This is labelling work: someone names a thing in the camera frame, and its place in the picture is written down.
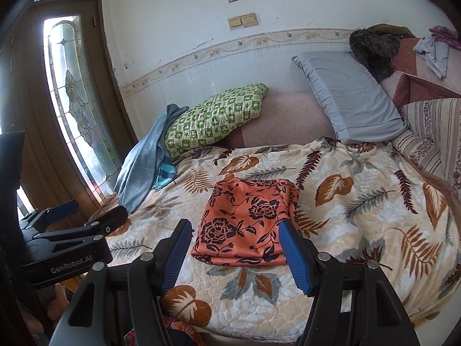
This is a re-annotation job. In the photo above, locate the orange floral garment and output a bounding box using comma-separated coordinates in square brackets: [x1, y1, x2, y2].
[191, 177, 299, 266]

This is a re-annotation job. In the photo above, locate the blue grey towel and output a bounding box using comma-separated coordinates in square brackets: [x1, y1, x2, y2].
[114, 104, 188, 213]

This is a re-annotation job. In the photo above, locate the teal striped cloth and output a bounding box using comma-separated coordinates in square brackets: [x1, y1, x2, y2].
[152, 155, 177, 191]

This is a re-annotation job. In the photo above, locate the cream leaf-pattern blanket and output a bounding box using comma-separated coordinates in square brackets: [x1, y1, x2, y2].
[107, 138, 460, 343]

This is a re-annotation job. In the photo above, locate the stained glass door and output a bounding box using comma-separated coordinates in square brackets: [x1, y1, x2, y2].
[18, 0, 137, 225]

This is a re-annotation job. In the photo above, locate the green white patterned pillow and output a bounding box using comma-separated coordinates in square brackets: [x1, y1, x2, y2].
[165, 83, 268, 160]

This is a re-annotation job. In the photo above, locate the striped floral pillow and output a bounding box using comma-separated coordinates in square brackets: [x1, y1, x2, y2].
[392, 98, 460, 195]

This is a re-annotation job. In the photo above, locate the light blue pillow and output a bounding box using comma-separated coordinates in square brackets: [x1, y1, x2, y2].
[292, 51, 407, 144]

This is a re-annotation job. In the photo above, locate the pink quilted mattress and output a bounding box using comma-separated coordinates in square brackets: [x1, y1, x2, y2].
[225, 91, 335, 148]

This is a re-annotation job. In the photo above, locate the maroon pink headboard sofa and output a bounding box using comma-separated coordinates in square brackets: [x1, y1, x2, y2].
[380, 37, 460, 110]

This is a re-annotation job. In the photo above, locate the dark furry cushion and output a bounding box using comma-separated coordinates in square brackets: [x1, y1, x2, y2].
[349, 29, 400, 83]

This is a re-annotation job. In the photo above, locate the grey crumpled cloth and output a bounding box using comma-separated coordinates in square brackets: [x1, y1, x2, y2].
[413, 36, 449, 80]

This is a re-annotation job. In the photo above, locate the magenta crumpled cloth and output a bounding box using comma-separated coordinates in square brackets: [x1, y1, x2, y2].
[429, 25, 461, 50]

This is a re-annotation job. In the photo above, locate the beige wall switch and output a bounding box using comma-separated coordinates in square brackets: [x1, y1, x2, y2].
[228, 13, 259, 31]

